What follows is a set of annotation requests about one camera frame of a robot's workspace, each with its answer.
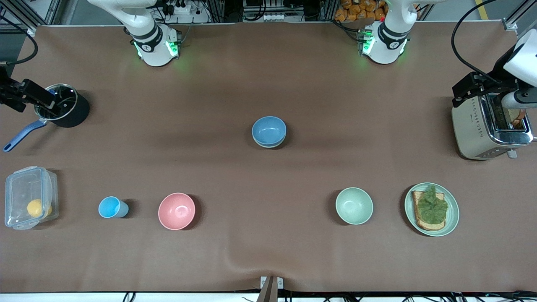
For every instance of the bag of orange items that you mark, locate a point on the bag of orange items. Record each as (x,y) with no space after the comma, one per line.
(356,10)

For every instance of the brown table cloth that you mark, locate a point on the brown table cloth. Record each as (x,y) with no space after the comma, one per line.
(268,251)

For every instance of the glass lid with blue knob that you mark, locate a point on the glass lid with blue knob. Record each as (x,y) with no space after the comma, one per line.
(67,100)

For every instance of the brown bread slice in toaster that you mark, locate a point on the brown bread slice in toaster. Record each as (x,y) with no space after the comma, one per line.
(517,117)

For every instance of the silver toaster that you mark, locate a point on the silver toaster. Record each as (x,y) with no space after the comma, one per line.
(474,134)

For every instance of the metal table edge bracket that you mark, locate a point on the metal table edge bracket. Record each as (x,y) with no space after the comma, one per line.
(271,287)

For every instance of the clear plastic food container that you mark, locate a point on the clear plastic food container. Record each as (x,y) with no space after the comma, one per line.
(25,188)

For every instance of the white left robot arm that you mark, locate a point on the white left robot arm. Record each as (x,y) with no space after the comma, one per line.
(388,42)

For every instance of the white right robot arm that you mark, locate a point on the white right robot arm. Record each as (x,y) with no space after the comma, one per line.
(151,37)

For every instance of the green lettuce leaf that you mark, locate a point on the green lettuce leaf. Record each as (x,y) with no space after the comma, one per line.
(432,207)

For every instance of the toast slice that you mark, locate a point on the toast slice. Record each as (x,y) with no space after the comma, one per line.
(423,224)

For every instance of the light green plate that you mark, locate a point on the light green plate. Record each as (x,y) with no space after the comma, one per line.
(453,214)

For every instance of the white power strip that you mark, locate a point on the white power strip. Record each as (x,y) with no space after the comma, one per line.
(184,19)

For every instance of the blue bowl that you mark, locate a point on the blue bowl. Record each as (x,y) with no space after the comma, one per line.
(269,129)

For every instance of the pink bowl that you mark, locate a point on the pink bowl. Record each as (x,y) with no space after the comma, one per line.
(176,211)

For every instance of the yellow lemon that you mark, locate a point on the yellow lemon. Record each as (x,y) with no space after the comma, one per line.
(35,208)

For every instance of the blue plastic cup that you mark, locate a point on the blue plastic cup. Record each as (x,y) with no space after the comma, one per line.
(110,207)

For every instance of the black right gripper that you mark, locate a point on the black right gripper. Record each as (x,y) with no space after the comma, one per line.
(5,92)

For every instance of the light green bowl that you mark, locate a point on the light green bowl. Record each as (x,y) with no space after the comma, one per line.
(268,145)
(354,205)

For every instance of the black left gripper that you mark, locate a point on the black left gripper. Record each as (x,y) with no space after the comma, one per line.
(500,70)

